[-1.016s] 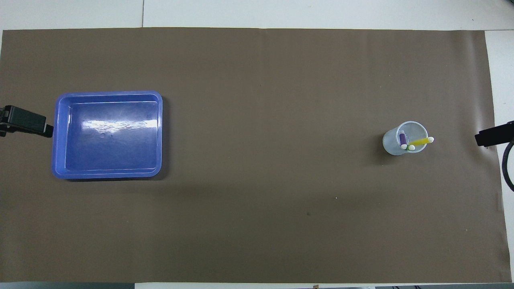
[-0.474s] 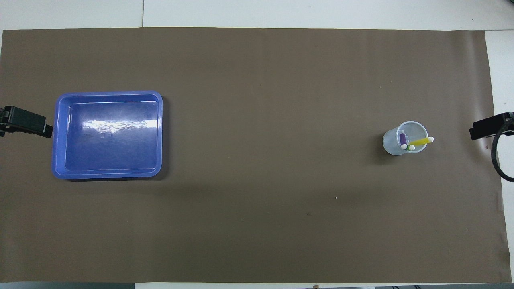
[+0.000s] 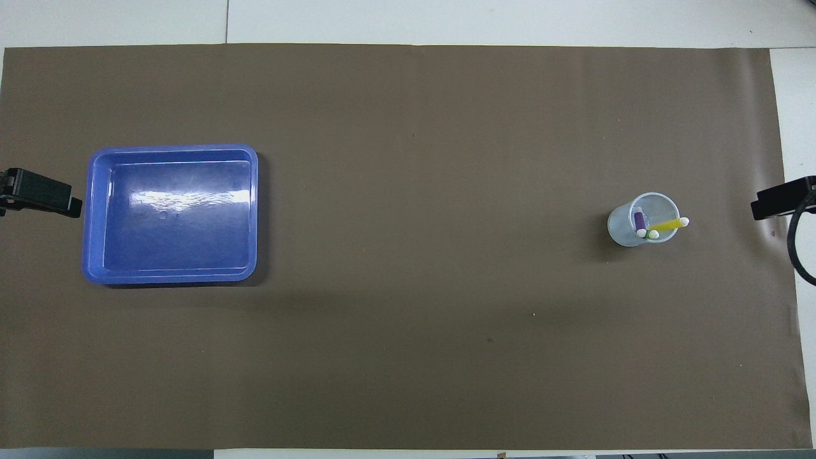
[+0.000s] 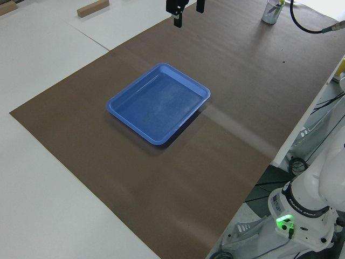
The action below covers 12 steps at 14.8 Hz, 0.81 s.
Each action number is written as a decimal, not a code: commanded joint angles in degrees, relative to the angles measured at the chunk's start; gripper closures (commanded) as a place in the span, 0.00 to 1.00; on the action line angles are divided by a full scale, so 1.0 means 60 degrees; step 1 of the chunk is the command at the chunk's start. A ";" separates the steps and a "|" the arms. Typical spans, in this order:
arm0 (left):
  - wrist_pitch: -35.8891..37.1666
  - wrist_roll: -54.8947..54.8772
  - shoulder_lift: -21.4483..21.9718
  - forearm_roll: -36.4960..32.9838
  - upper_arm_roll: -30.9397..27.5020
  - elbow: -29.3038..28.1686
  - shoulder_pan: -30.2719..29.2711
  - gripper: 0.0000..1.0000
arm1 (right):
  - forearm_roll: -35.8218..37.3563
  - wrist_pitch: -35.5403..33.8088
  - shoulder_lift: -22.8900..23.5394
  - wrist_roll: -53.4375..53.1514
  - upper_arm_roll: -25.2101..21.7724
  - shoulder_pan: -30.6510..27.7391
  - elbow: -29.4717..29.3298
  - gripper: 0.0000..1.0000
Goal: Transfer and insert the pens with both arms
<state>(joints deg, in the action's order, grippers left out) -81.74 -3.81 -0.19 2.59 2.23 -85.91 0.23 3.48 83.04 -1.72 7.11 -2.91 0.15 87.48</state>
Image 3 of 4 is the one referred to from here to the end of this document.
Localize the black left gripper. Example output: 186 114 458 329
5 168 82 219

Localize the pale mesh pen cup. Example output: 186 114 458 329
606 191 681 248

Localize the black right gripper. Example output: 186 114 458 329
750 177 816 221

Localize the blue plastic tray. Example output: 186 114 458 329
81 144 259 285

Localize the brown table mat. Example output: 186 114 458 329
0 43 813 451

